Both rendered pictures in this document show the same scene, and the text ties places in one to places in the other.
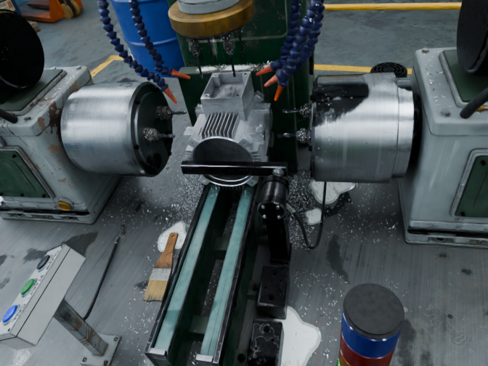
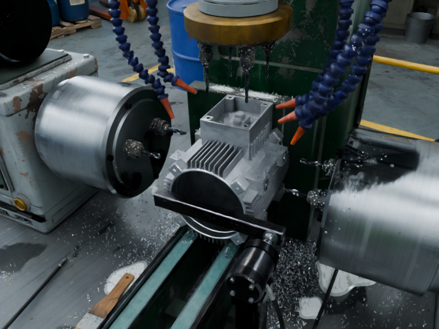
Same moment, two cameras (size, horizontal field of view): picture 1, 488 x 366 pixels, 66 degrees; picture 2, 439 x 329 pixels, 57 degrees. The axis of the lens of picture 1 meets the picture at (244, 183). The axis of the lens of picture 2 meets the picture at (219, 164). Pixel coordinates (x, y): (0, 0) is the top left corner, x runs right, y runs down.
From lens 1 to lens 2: 17 cm
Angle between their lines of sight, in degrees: 11
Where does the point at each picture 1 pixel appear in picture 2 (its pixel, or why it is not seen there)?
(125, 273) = (54, 308)
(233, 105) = (237, 138)
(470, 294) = not seen: outside the picture
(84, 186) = (49, 187)
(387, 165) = (424, 272)
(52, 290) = not seen: outside the picture
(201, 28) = (214, 32)
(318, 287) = not seen: outside the picture
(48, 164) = (12, 151)
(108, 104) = (95, 100)
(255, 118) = (263, 160)
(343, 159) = (362, 245)
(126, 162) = (95, 172)
